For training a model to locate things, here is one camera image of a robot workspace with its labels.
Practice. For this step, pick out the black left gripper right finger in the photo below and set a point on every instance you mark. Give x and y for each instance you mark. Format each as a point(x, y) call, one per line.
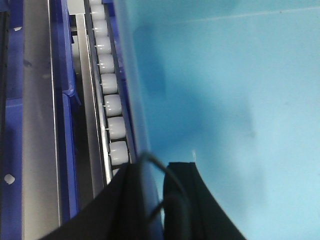
point(198, 216)

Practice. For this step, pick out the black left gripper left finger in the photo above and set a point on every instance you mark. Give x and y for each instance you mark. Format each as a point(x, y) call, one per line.
point(124, 210)

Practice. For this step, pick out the light blue plastic bin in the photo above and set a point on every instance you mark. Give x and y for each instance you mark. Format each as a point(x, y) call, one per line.
point(234, 86)

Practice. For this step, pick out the dark blue bin below shelf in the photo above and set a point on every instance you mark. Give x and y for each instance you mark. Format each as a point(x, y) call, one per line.
point(66, 100)

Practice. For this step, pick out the white roller track rail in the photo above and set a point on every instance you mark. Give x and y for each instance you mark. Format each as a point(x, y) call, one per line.
point(109, 85)

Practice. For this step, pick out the steel divider rail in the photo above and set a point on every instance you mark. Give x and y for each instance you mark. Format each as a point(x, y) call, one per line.
point(41, 204)

